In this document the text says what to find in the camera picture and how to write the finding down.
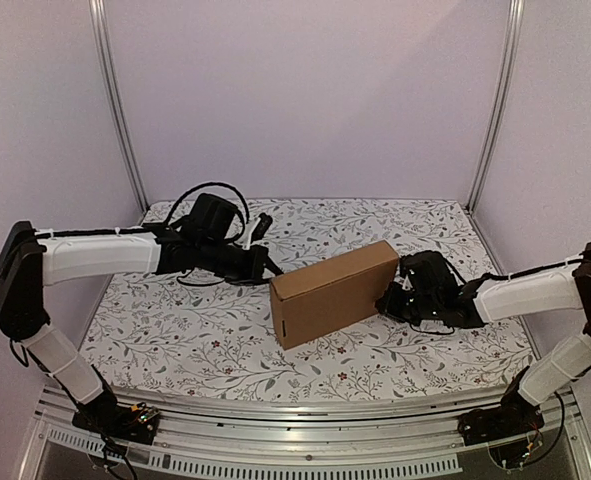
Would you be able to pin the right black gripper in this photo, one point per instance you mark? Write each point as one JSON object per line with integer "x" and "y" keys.
{"x": 402, "y": 288}

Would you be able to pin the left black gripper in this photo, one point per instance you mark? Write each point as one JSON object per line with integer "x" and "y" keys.
{"x": 259, "y": 259}

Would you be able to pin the brown cardboard box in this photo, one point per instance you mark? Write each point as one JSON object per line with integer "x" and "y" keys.
{"x": 316, "y": 300}

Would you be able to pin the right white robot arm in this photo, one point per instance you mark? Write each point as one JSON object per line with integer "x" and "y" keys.
{"x": 565, "y": 285}

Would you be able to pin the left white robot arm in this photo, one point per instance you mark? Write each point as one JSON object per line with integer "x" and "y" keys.
{"x": 216, "y": 236}

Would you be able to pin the floral patterned table mat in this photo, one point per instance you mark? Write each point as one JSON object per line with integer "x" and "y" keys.
{"x": 217, "y": 341}

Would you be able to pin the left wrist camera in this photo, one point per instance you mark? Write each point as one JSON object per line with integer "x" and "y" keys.
{"x": 257, "y": 228}

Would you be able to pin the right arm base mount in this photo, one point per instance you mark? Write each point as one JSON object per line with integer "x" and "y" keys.
{"x": 514, "y": 416}

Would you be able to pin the aluminium front rail frame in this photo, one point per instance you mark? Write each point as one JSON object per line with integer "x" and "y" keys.
{"x": 200, "y": 438}

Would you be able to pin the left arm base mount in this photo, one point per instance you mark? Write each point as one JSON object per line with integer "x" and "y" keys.
{"x": 103, "y": 415}

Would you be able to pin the right aluminium corner post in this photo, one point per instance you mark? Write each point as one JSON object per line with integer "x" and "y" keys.
{"x": 498, "y": 107}

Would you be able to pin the aluminium corner post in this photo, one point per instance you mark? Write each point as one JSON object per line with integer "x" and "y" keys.
{"x": 99, "y": 23}
{"x": 498, "y": 107}

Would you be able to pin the left aluminium corner post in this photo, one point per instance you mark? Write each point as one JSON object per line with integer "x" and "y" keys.
{"x": 99, "y": 23}

